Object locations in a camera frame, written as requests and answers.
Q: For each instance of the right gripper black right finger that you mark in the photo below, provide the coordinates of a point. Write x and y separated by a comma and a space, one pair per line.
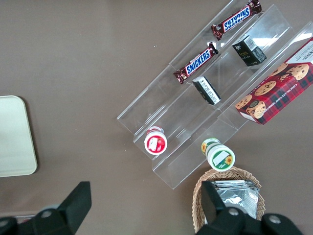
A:
220, 218

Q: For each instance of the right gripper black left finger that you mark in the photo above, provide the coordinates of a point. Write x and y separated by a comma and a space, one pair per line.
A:
66, 213

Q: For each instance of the light wicker basket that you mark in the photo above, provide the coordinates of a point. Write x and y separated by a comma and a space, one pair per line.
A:
198, 205

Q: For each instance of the cream plastic tray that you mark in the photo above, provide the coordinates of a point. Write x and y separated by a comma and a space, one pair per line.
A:
14, 137

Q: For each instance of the stack of foil trays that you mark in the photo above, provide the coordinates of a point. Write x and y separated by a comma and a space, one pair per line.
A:
240, 198

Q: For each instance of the green lid yogurt cup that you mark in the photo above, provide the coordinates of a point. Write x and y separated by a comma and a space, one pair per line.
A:
218, 156

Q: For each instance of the red lid yogurt cup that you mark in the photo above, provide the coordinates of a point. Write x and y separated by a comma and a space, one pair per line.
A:
155, 144

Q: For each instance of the clear acrylic stepped display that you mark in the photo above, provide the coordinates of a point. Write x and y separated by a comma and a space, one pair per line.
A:
171, 110

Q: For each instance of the small black box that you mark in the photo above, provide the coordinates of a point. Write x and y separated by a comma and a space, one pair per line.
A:
206, 90
249, 52

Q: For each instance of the red tartan cookie box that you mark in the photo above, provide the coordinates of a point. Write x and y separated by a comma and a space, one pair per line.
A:
278, 95

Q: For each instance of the Snickers chocolate bar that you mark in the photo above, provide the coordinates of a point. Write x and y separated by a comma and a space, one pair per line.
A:
236, 20
196, 64

